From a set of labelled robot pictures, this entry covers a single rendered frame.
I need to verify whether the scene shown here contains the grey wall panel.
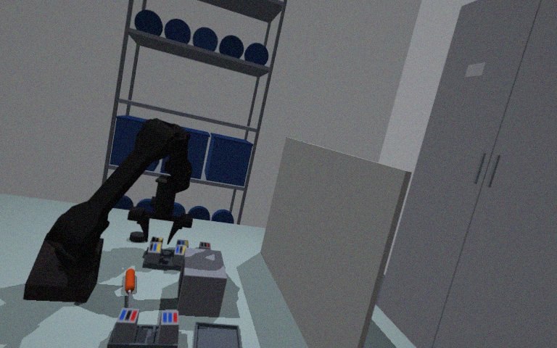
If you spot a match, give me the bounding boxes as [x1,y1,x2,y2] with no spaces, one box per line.
[260,137,412,348]

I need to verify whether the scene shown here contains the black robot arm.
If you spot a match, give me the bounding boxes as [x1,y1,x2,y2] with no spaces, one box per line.
[44,118,192,270]

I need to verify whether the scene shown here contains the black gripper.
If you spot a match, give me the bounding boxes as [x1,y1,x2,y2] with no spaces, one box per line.
[128,195,193,244]

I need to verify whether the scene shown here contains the black short cylinder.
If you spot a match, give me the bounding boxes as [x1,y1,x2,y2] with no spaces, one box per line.
[129,231,145,242]

